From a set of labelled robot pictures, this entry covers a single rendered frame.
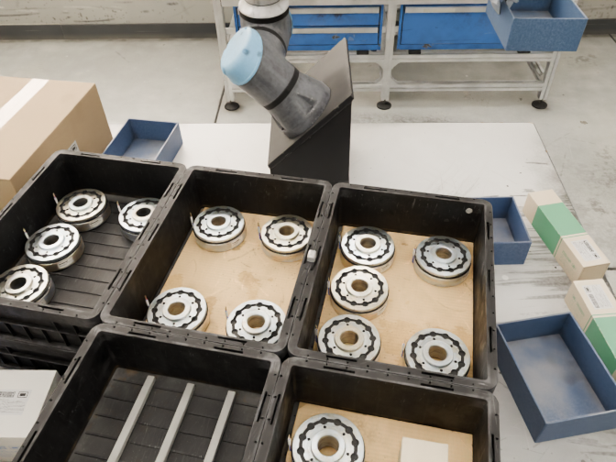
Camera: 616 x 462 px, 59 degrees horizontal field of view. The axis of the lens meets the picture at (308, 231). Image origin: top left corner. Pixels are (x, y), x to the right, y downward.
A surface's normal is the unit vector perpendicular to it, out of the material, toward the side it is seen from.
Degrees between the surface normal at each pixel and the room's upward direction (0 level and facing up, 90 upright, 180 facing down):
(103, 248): 0
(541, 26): 90
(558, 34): 90
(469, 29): 90
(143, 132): 90
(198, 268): 0
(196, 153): 0
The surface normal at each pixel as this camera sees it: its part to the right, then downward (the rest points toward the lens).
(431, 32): -0.03, 0.70
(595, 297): -0.02, -0.71
